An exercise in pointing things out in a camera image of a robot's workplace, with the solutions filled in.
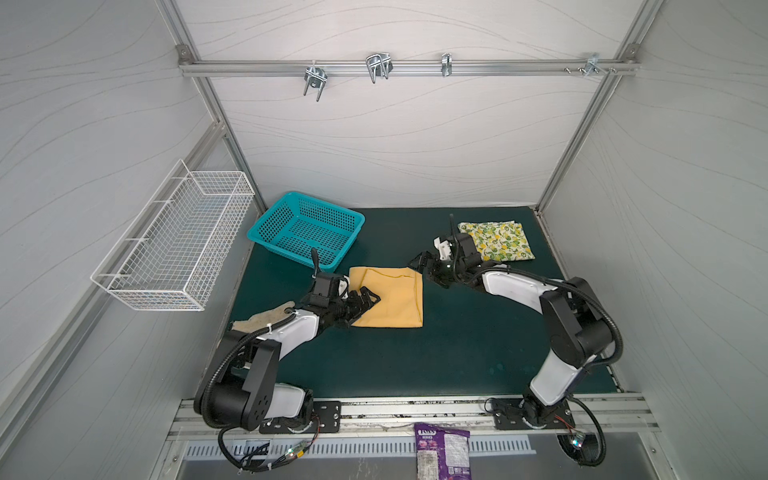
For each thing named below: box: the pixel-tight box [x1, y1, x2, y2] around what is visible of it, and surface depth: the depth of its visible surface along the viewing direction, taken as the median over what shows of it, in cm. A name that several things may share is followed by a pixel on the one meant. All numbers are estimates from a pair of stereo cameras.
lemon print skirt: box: [458, 220, 536, 262], surface depth 110 cm
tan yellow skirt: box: [349, 266, 423, 327], surface depth 97 cm
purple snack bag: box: [414, 422, 472, 480], surface depth 69 cm
